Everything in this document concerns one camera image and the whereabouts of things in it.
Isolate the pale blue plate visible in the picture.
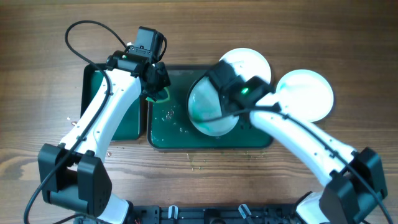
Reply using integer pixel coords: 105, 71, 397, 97
276, 69, 335, 122

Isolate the small black green tray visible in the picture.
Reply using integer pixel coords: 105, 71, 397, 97
80, 65, 147, 141

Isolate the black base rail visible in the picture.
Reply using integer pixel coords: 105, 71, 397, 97
133, 203, 304, 224

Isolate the right black cable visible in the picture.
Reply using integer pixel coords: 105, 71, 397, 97
185, 73, 396, 224

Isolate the white plate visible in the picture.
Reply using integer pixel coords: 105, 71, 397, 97
187, 77, 239, 136
220, 48, 272, 84

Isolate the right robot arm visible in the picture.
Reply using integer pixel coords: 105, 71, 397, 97
200, 60, 387, 223

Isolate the large dark green tray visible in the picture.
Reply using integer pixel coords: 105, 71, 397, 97
147, 65, 273, 151

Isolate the green yellow sponge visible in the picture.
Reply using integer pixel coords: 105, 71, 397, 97
146, 87, 170, 103

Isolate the black cable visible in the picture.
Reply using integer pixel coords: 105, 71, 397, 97
23, 20, 128, 224
185, 73, 396, 224

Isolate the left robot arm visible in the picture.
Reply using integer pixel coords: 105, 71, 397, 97
35, 27, 170, 223

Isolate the left black cable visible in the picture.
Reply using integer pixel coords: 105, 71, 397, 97
23, 20, 128, 224

